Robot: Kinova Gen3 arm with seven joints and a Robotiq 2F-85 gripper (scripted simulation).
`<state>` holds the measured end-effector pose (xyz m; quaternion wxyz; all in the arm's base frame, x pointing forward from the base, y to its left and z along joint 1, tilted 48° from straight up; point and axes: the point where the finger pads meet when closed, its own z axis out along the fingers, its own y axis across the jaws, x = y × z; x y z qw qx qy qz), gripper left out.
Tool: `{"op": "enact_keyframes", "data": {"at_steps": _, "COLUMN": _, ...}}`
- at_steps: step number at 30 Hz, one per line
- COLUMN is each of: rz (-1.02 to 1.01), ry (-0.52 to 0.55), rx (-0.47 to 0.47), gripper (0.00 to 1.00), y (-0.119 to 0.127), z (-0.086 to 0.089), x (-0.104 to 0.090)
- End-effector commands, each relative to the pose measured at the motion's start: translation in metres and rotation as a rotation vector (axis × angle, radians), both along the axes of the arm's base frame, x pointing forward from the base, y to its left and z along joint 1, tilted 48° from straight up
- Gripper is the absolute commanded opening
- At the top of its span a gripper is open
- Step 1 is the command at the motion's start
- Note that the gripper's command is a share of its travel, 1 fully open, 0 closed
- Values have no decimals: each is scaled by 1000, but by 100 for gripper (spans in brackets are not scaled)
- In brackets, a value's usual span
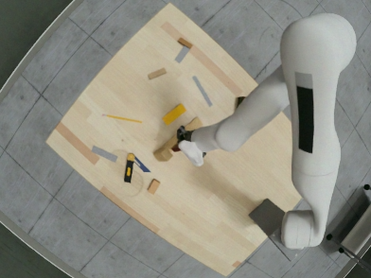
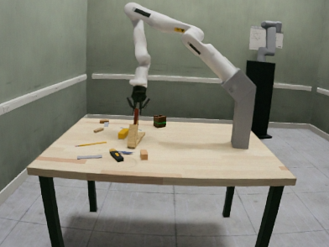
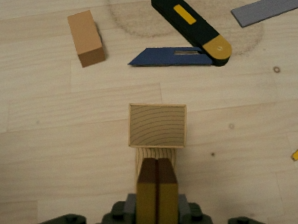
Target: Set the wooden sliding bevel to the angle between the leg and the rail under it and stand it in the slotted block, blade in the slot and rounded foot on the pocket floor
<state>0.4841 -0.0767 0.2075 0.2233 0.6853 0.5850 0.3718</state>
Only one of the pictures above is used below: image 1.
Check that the yellow rectangular block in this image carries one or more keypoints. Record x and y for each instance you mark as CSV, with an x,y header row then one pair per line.
x,y
170,117

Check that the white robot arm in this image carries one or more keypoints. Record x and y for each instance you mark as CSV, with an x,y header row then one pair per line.
x,y
313,52

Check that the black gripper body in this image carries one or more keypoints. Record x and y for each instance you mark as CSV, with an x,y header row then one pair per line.
x,y
188,135

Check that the grey flat bar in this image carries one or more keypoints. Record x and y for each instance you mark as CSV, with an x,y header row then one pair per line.
x,y
208,101
105,154

